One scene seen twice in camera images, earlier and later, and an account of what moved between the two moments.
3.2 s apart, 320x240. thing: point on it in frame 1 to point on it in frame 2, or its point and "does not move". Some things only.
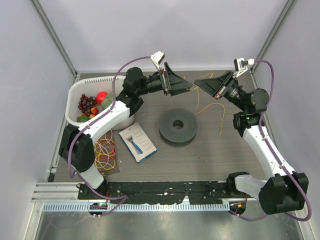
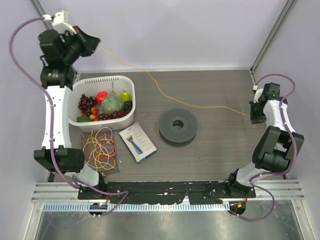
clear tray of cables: x=105 y=153 does not move
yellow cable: x=198 y=111 to x=159 y=89
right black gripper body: x=229 y=83 to x=256 y=115
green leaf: x=82 y=119 does not move
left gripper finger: x=177 y=85 to x=91 y=42
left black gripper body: x=164 y=81 to x=76 y=46
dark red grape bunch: x=86 y=103 does not move
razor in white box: x=138 y=142 does not move
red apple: x=100 y=96 does not move
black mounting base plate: x=136 y=192 does not move
